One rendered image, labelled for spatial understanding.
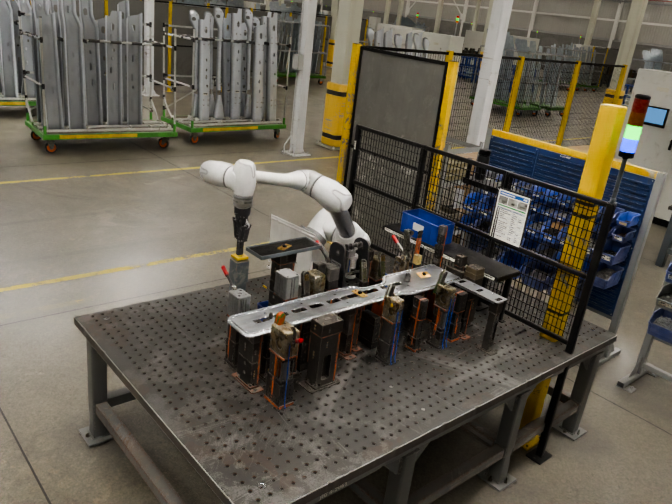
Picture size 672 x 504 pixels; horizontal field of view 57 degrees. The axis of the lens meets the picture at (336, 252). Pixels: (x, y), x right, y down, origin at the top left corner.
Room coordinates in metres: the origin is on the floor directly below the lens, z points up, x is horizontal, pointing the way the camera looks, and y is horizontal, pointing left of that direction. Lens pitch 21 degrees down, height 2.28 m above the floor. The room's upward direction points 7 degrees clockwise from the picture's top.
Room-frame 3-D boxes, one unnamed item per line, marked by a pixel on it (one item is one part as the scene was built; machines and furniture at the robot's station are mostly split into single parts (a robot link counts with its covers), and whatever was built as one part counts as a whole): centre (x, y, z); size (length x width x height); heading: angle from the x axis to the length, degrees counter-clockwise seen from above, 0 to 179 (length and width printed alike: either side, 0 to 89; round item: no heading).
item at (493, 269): (3.53, -0.66, 1.02); 0.90 x 0.22 x 0.03; 43
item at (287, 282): (2.67, 0.21, 0.90); 0.13 x 0.10 x 0.41; 43
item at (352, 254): (2.99, -0.08, 0.94); 0.18 x 0.13 x 0.49; 133
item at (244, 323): (2.76, -0.13, 1.00); 1.38 x 0.22 x 0.02; 133
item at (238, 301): (2.50, 0.40, 0.88); 0.11 x 0.10 x 0.36; 43
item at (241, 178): (2.69, 0.46, 1.54); 0.13 x 0.11 x 0.16; 63
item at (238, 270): (2.69, 0.45, 0.92); 0.08 x 0.08 x 0.44; 43
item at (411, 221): (3.67, -0.54, 1.10); 0.30 x 0.17 x 0.13; 42
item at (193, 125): (10.71, 2.18, 0.88); 1.91 x 1.01 x 1.76; 135
